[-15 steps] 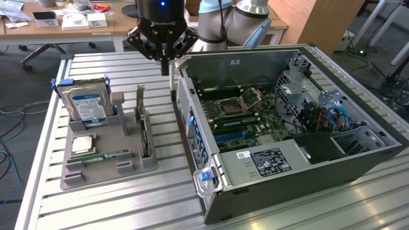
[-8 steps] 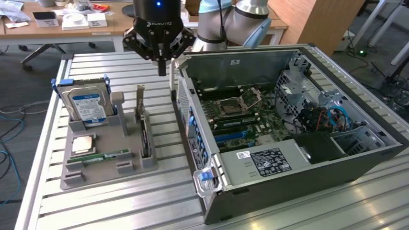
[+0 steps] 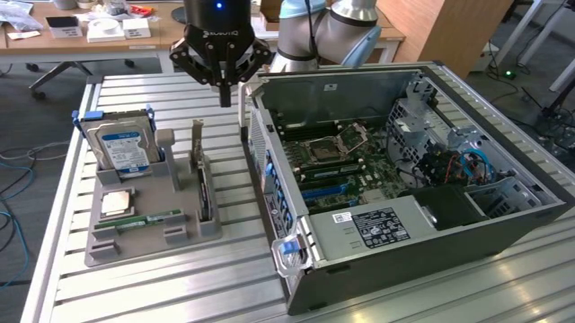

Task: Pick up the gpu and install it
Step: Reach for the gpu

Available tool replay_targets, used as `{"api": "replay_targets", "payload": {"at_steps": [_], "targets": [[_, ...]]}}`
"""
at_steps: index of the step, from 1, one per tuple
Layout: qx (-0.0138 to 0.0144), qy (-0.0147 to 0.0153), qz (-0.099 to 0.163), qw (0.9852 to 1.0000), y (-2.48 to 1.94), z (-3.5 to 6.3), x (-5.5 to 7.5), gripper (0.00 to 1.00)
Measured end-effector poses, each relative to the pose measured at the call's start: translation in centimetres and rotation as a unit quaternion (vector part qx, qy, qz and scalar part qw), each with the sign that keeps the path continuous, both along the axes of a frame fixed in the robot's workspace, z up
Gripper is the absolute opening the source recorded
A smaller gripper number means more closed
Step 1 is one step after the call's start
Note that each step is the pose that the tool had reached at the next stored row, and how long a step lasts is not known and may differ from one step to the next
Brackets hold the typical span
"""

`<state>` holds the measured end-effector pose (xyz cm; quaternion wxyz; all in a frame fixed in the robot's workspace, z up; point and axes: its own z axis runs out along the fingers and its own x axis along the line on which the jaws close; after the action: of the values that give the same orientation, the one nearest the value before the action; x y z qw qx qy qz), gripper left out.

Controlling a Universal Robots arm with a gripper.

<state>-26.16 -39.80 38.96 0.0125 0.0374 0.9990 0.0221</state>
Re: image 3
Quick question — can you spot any blue floor cable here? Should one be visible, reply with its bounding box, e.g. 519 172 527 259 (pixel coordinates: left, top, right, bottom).
0 161 36 290

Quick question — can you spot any plain white box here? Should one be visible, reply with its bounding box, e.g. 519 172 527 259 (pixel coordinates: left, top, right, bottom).
122 18 151 40

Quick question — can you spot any stack of white papers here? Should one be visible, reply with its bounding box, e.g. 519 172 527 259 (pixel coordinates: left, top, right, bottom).
251 15 280 42

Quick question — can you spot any red wire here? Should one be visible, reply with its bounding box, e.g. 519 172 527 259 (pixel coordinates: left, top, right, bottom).
445 153 467 185

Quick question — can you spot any silver disk bay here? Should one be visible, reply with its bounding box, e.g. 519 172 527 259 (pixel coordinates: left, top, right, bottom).
462 176 545 219

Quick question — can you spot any dark small item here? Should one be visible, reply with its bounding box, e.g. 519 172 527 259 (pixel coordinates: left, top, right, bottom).
103 0 131 17

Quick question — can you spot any red small item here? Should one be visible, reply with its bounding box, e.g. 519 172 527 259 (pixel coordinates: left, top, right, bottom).
128 4 156 18

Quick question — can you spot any black plastic box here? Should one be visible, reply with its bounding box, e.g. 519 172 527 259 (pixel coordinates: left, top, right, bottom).
411 184 491 231

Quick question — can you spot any hard disk with blue caddy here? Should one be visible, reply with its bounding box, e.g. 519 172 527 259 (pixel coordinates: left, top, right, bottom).
71 104 164 176

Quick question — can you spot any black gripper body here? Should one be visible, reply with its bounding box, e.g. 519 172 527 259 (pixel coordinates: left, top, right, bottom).
183 0 258 81

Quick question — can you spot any blue case latch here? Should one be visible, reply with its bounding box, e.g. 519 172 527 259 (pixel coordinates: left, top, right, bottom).
278 235 302 258

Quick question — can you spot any black equipment stand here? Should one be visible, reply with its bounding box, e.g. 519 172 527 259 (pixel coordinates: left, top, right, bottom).
523 75 575 155

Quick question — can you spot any silver power supply with label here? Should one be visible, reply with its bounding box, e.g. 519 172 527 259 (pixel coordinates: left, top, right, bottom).
307 196 439 262

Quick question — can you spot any white table frame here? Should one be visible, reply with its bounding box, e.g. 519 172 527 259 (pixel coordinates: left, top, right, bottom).
491 0 575 68

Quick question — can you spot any white box with black top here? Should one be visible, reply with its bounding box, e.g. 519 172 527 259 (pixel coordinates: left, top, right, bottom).
46 15 84 40

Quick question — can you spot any blue expansion slot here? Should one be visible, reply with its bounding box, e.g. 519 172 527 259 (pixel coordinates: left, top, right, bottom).
302 183 351 199

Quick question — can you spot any white table leg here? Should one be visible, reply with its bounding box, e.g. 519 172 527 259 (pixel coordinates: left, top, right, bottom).
550 57 575 92

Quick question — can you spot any CPU socket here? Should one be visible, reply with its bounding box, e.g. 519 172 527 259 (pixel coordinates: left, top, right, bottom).
299 137 346 166

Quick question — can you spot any green GPU with black cooler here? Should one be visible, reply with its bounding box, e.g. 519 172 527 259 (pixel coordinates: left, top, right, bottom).
188 119 216 225

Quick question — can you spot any grey printed parts rack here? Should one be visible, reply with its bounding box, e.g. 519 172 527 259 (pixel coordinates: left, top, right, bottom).
84 127 224 268

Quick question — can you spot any white box with round roll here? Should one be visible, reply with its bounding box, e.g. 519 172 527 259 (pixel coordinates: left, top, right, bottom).
86 18 127 44

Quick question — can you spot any perforated metal drive cage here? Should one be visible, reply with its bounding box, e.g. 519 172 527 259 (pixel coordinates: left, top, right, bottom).
385 97 455 169

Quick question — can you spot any light blue wire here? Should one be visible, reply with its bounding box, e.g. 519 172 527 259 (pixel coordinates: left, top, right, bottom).
458 147 498 185

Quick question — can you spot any green motherboard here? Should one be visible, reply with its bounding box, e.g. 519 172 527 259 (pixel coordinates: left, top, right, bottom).
271 112 409 216

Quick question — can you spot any wooden desk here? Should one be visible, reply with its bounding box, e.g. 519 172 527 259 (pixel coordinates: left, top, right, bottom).
0 1 163 100
159 1 406 73

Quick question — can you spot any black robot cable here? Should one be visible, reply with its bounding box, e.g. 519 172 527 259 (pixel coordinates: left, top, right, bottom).
304 0 320 65

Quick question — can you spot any white crumpled tissue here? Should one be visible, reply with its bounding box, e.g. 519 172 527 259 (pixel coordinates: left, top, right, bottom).
74 5 123 24

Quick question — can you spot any grey floor cable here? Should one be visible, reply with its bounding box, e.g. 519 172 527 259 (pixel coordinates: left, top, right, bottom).
0 141 74 162

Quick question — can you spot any small silver chipset heatsink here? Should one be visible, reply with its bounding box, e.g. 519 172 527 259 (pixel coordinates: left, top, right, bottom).
362 190 387 205

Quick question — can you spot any green RAM stick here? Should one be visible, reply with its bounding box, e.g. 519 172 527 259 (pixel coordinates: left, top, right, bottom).
98 210 183 230

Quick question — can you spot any small paper label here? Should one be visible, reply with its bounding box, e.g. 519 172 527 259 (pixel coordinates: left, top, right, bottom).
6 30 42 41

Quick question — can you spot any open dark PC case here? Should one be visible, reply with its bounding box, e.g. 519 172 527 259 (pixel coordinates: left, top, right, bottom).
238 65 575 316

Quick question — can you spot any clear plastic bag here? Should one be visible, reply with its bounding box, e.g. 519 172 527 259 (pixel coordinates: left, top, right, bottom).
0 0 46 32

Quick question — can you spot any brown cardboard box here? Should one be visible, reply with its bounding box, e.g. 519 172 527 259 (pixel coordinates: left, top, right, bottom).
260 0 282 23

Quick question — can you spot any wooden cabinet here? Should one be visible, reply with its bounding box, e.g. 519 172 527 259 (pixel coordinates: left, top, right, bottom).
376 0 517 79

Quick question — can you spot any white unit with red dot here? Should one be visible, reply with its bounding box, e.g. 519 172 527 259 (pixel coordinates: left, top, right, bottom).
470 42 502 73

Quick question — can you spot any silver CPU chip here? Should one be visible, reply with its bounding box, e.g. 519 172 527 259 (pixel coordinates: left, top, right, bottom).
100 191 134 216

